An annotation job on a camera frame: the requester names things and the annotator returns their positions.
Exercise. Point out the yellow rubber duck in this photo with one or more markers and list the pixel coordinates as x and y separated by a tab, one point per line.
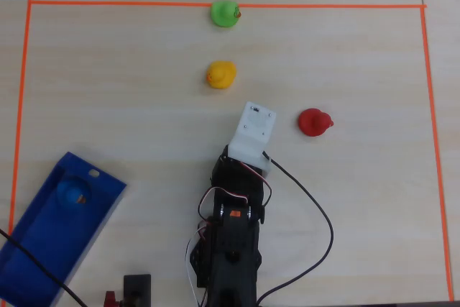
221	75

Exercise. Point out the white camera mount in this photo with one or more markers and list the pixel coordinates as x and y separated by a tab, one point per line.
254	131

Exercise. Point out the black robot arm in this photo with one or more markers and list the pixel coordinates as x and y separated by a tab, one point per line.
233	249

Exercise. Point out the small black red device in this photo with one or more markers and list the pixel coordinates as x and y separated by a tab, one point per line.
137	290

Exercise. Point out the blue rubber duck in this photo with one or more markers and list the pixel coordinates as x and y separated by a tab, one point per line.
73	192

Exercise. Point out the green rubber duck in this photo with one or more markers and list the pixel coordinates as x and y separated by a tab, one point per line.
223	14

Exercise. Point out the red rubber duck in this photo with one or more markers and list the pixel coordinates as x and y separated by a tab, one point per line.
314	122

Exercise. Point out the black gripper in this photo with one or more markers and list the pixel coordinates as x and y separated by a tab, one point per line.
226	167

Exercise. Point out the blue plastic box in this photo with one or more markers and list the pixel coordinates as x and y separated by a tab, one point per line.
54	235

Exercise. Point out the long orange tape strip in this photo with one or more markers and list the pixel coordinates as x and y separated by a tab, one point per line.
287	5

